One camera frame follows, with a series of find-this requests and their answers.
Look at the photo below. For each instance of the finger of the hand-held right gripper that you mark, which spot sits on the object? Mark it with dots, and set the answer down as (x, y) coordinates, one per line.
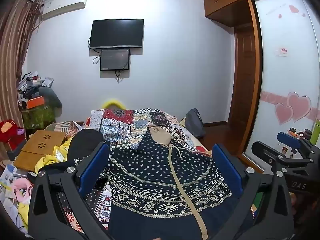
(267, 153)
(288, 137)

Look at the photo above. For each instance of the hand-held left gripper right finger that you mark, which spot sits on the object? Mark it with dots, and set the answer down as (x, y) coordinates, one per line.
(226, 166)

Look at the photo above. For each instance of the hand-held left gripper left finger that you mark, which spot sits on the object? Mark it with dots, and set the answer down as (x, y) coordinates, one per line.
(93, 165)

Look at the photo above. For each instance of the navy patterned hooded jacket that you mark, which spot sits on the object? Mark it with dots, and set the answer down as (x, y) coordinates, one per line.
(155, 170)

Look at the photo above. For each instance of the black garment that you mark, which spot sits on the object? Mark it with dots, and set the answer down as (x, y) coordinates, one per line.
(82, 140)

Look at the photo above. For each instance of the green bottle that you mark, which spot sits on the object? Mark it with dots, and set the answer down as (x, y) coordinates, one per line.
(316, 131)

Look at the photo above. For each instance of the yellow garment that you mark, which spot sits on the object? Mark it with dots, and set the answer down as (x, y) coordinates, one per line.
(50, 160)

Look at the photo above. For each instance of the patchwork printed blanket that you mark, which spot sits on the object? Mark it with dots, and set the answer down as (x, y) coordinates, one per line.
(125, 125)

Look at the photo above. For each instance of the grey backpack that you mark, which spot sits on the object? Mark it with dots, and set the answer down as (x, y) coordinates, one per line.
(195, 123)

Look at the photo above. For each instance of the yellow plush object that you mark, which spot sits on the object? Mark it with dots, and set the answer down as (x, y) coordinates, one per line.
(112, 103)

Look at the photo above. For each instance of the frosted sliding door with hearts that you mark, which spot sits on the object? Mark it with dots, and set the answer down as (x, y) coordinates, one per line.
(285, 67)

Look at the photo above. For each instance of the brown wooden door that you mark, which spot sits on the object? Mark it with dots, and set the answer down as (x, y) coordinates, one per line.
(243, 80)

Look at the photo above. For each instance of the pink soft item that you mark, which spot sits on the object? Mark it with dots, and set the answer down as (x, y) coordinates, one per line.
(20, 190)

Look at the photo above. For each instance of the dark grey cloth bundle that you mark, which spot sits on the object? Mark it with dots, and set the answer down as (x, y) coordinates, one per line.
(51, 97)

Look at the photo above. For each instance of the orange box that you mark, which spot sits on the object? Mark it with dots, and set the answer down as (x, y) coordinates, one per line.
(35, 102)

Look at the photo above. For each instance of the red plush toy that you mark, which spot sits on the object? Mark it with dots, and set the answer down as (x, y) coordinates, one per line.
(8, 128)

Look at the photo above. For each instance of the pile of assorted clutter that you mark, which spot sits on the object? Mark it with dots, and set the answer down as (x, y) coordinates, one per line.
(31, 82)

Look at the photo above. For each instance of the striped brown curtain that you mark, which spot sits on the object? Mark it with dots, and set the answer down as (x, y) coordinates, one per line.
(15, 55)

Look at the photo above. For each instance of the wooden overhead cabinet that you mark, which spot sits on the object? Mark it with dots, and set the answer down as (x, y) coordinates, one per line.
(225, 2)

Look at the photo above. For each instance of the white air conditioner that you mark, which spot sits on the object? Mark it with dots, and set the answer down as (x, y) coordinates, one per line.
(65, 5)

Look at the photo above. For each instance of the small wall-mounted monitor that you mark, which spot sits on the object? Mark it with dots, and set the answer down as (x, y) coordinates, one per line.
(115, 59)

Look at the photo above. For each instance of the wall-mounted black television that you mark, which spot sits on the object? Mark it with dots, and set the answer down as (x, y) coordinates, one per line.
(116, 33)

